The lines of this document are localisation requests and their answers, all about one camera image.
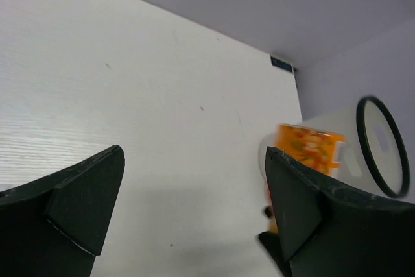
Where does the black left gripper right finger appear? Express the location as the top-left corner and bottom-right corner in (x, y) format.
(265, 147), (414, 276)

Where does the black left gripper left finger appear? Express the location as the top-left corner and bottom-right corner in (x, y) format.
(1, 145), (125, 276)

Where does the orange juice bottle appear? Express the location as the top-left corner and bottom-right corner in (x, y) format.
(262, 123), (347, 235)

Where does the white bin with black rim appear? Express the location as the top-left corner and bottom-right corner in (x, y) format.
(257, 94), (411, 199)

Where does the black XDOF table label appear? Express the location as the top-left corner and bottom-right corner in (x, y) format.
(270, 56), (294, 73)

